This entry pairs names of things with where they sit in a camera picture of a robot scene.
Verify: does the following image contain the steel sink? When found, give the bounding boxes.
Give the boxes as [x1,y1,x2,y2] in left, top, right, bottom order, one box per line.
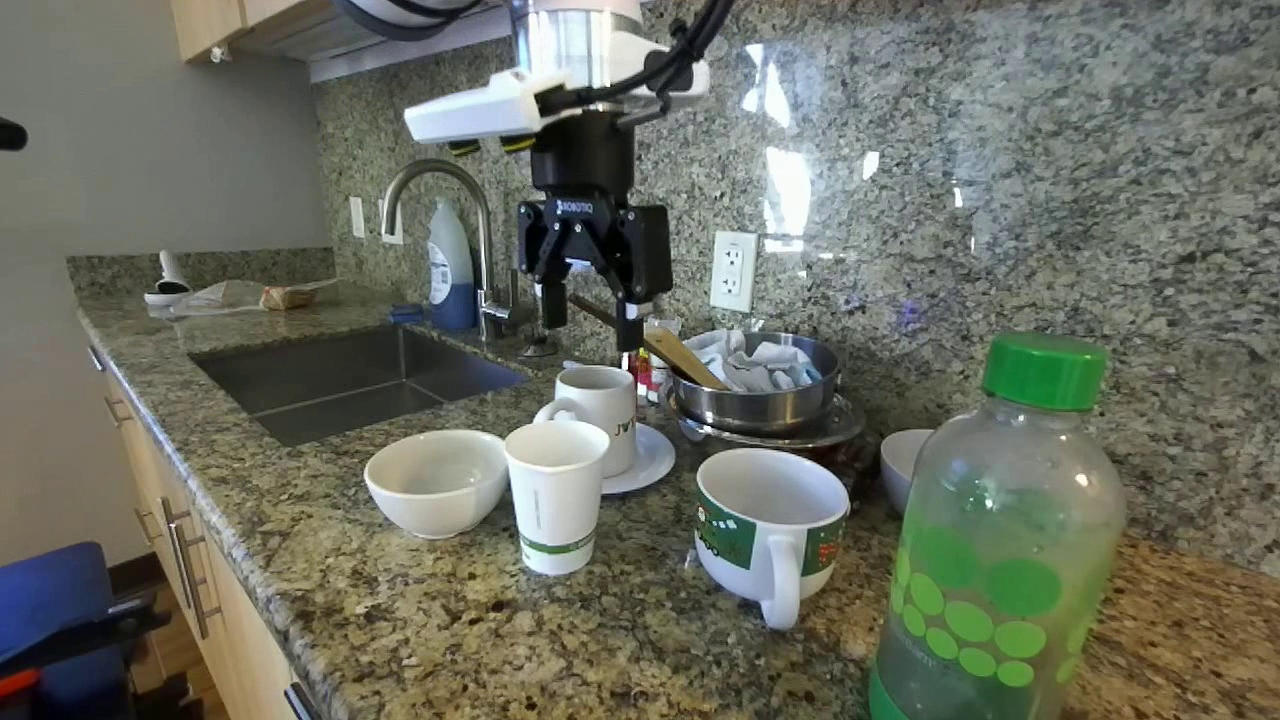
[189,324,530,448]

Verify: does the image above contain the white wall socket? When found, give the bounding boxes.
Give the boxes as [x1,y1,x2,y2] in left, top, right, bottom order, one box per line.
[709,231,759,314]

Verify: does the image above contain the steel kitchen tap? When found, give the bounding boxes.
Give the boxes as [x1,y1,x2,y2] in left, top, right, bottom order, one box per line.
[381,158,534,343]

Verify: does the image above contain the blue chair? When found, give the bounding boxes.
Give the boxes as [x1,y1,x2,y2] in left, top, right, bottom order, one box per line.
[0,541,193,720]

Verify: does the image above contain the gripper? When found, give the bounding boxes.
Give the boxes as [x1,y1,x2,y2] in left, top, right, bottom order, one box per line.
[516,108,674,354]

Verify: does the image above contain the crumpled cloths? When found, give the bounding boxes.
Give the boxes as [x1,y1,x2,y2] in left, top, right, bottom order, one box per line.
[684,329,824,394]

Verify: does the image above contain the steel bowl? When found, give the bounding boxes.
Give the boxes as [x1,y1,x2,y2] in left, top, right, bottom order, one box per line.
[667,331,842,437]

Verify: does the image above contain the wooden spoon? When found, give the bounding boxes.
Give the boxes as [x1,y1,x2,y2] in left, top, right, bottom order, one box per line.
[569,291,732,392]

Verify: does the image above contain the white mug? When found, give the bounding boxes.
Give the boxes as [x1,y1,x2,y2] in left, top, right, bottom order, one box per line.
[532,364,639,480]

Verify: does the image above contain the crumpled plastic bag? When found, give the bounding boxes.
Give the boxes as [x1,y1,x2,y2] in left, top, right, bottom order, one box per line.
[168,277,342,320]

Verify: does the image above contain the clear bottle with green cap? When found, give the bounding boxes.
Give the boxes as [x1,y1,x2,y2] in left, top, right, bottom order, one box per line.
[867,332,1129,720]

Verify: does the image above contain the white ceramic bowl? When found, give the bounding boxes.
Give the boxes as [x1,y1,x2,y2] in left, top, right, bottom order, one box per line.
[363,429,510,541]

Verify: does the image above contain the dish soap bottle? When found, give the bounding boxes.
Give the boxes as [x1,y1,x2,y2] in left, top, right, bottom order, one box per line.
[426,196,479,332]

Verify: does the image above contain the small white bowl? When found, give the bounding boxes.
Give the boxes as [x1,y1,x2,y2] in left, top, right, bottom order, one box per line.
[879,428,937,517]

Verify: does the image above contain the small spice bottle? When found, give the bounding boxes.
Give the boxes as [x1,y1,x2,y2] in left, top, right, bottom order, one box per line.
[620,317,683,405]

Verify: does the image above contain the large mug with green print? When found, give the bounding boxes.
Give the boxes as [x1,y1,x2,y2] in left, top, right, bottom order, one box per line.
[693,447,852,632]

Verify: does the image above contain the white paper cup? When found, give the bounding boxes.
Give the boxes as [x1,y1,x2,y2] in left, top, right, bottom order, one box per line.
[503,420,611,577]

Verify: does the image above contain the white saucer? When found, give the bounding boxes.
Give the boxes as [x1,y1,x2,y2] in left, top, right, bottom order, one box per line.
[598,422,678,497]

